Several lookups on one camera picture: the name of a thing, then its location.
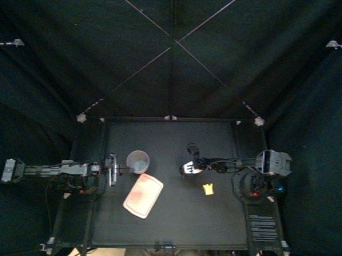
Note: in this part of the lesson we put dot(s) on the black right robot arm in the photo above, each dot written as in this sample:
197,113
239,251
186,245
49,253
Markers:
273,162

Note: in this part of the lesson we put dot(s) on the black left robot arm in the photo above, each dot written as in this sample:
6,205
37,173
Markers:
54,170

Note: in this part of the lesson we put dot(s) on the pink rectangular plate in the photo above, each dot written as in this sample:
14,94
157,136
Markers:
144,196

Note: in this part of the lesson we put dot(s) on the clear plastic cup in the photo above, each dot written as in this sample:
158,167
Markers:
138,162

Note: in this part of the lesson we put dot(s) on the small yellow toy piece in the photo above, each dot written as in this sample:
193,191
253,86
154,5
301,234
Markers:
208,189

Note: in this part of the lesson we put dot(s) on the black table edge clamp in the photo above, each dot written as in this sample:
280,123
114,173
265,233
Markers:
166,247

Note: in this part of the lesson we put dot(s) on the black horizontal frame bar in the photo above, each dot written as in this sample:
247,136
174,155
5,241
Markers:
205,119

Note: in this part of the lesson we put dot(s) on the grey frame centre bracket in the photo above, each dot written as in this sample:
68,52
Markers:
170,117

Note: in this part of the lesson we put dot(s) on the grey frame corner clamp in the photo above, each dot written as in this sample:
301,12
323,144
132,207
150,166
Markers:
81,117
260,121
14,42
333,44

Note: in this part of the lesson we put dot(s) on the plain black base plate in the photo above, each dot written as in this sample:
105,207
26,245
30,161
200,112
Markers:
74,221

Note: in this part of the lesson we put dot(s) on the black base plate white label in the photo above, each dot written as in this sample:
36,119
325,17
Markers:
264,229

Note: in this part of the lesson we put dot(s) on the black vertical frame pole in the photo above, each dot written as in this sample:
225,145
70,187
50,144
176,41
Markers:
172,76

